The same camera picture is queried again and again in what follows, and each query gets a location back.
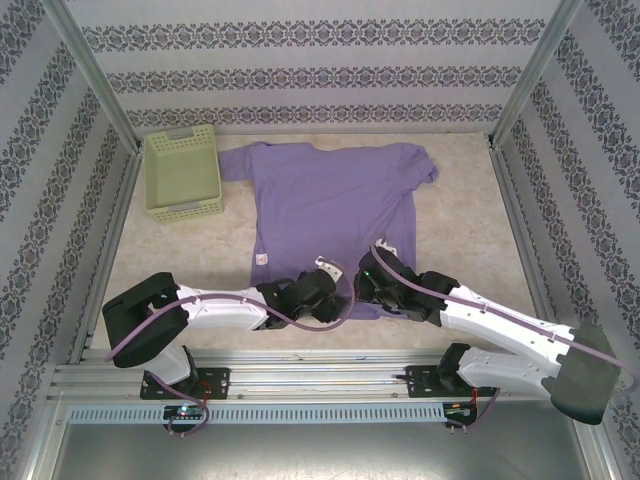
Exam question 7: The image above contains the purple t-shirt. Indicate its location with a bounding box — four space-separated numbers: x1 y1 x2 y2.
217 141 441 324

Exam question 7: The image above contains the grey metal panel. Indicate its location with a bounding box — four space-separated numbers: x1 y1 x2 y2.
29 422 614 480

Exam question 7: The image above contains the green perforated plastic basket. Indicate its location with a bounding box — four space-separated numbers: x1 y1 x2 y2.
143 124 225 225

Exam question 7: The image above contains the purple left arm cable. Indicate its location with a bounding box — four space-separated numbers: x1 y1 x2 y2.
104 255 359 440

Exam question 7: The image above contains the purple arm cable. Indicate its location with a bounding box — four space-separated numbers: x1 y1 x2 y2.
368 233 639 435
104 255 359 440

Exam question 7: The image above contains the aluminium mounting rail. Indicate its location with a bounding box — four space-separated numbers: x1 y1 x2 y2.
49 349 589 401

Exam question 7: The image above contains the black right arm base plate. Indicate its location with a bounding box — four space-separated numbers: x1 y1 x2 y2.
405 364 499 400

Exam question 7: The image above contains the white slotted cable duct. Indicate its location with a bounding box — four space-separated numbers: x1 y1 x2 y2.
67 402 446 425

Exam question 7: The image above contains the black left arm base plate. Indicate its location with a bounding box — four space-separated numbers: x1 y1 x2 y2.
139 367 232 401

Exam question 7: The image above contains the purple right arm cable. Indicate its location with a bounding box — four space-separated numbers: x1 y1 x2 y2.
368 233 639 435

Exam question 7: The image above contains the aluminium side rail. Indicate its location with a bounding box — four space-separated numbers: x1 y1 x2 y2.
67 147 146 364
487 142 566 359

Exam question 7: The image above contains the aluminium frame post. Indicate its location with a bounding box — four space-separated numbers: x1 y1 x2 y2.
42 0 144 151
487 0 586 151

